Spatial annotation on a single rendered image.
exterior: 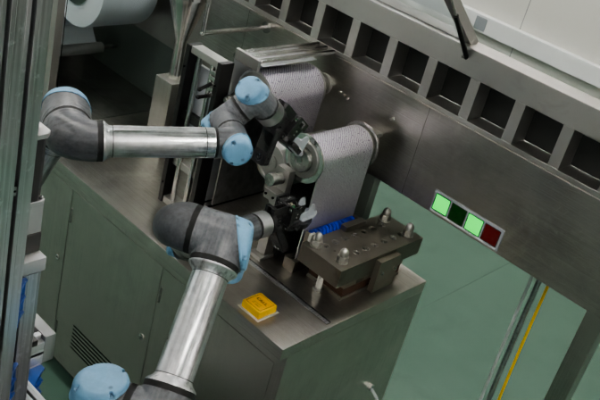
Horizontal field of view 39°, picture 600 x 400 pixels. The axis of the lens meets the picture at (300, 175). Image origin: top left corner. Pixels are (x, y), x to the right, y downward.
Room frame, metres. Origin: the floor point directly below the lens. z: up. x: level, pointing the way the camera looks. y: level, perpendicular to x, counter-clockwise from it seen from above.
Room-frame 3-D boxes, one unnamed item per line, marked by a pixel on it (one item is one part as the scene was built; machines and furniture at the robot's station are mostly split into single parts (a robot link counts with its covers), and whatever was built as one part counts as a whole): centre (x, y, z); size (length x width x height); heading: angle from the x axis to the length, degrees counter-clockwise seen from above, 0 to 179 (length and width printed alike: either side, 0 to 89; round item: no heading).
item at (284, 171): (2.21, 0.05, 1.05); 0.06 x 0.05 x 0.31; 143
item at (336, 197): (2.29, -0.12, 1.11); 0.23 x 0.01 x 0.18; 143
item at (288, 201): (2.10, 0.02, 1.12); 0.12 x 0.08 x 0.09; 143
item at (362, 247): (2.25, -0.24, 1.00); 0.40 x 0.16 x 0.06; 143
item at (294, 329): (2.82, 0.73, 0.88); 2.52 x 0.66 x 0.04; 53
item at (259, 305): (1.94, 0.01, 0.91); 0.07 x 0.07 x 0.02; 53
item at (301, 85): (2.40, 0.03, 1.16); 0.39 x 0.23 x 0.51; 53
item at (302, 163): (2.22, 0.01, 1.25); 0.07 x 0.02 x 0.07; 53
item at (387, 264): (2.20, -0.32, 0.96); 0.10 x 0.03 x 0.11; 143
